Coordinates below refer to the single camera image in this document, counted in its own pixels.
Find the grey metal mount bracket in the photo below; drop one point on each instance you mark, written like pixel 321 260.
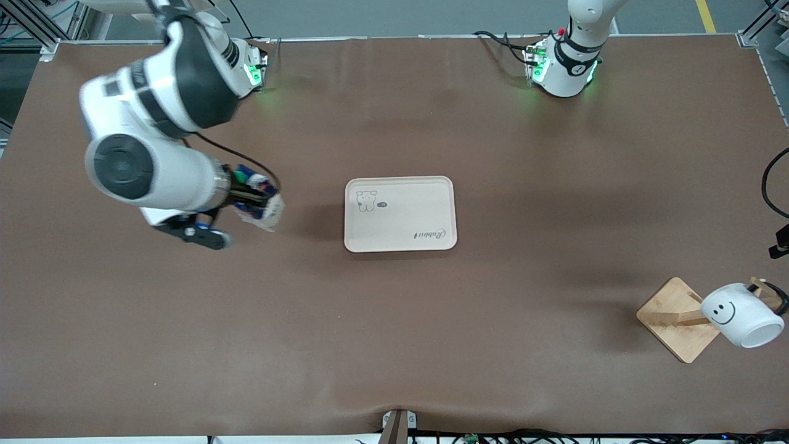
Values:
pixel 413 420

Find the aluminium frame profile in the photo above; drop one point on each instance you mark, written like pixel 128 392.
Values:
pixel 755 31
pixel 31 24

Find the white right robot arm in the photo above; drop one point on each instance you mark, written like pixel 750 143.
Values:
pixel 160 172

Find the blue white milk carton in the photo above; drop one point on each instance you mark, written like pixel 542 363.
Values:
pixel 265 216

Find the cream rectangular tray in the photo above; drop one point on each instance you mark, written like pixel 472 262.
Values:
pixel 407 216

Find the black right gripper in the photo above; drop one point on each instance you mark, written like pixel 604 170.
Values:
pixel 240 192

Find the brown camera post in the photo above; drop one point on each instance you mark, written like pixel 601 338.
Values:
pixel 394 431

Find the wooden cup rack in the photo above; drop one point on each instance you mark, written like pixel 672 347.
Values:
pixel 672 320

